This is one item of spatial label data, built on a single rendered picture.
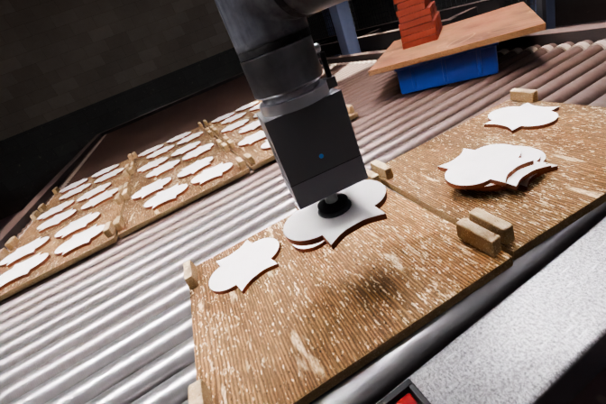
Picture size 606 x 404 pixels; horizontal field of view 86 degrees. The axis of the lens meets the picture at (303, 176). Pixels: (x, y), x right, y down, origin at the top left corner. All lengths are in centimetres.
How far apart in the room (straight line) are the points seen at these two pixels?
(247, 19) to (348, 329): 35
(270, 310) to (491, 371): 27
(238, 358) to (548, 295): 37
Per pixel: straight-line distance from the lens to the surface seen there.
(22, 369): 83
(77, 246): 113
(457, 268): 47
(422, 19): 137
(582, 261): 52
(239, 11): 32
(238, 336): 50
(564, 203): 57
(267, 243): 61
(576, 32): 141
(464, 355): 42
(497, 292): 48
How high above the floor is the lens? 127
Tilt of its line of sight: 24 degrees down
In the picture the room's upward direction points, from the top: 22 degrees counter-clockwise
